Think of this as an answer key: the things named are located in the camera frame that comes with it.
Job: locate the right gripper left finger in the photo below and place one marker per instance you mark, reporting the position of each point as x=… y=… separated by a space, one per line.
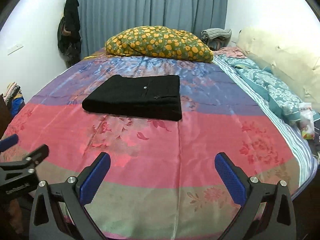
x=58 y=210

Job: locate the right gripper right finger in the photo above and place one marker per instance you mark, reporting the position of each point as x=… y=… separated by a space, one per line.
x=266 y=210

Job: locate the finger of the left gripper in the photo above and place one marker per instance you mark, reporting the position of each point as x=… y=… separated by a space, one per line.
x=38 y=155
x=8 y=142

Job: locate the black pants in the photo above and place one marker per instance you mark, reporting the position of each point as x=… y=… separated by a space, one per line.
x=149 y=97

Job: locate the dark wooden cabinet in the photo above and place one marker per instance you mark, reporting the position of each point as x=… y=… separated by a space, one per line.
x=5 y=116

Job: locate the pile of clothes on cabinet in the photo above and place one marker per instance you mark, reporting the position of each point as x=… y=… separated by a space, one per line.
x=14 y=99

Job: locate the striped bed sheet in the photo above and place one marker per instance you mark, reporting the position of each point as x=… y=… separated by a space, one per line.
x=299 y=146

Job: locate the white plastic snack bag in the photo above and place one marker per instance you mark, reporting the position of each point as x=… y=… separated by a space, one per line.
x=306 y=123

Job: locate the colourful satin bedspread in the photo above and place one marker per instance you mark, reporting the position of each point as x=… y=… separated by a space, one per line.
x=162 y=183

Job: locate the teal floral blanket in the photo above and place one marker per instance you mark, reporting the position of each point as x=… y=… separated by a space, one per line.
x=282 y=101

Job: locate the dark hanging clothes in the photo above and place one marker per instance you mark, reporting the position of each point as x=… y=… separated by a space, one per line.
x=68 y=34

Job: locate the cream headboard cushion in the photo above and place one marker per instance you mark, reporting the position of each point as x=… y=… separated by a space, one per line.
x=291 y=61

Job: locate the blue-grey curtain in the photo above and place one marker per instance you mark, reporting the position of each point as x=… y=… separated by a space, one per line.
x=102 y=19

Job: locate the green orange floral pillow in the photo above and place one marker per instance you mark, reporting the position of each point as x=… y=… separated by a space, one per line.
x=159 y=41

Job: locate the grey knitted cloth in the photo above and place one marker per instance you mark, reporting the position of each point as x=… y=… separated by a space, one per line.
x=216 y=38

